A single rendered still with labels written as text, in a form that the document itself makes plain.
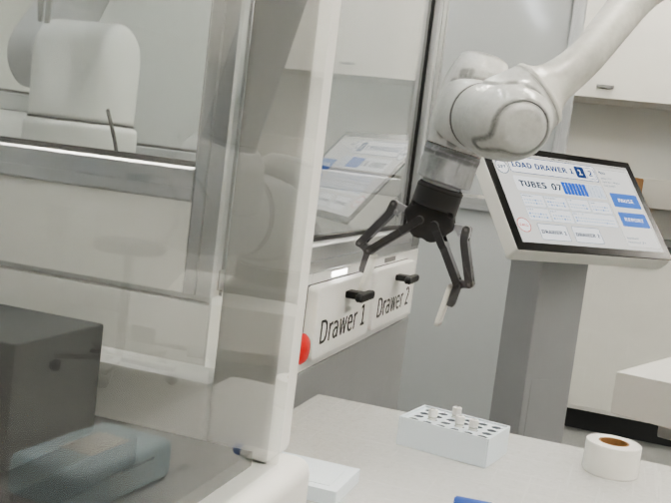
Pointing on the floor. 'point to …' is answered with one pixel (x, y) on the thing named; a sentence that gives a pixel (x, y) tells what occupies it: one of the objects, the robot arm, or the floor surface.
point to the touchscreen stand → (538, 347)
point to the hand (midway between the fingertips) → (400, 302)
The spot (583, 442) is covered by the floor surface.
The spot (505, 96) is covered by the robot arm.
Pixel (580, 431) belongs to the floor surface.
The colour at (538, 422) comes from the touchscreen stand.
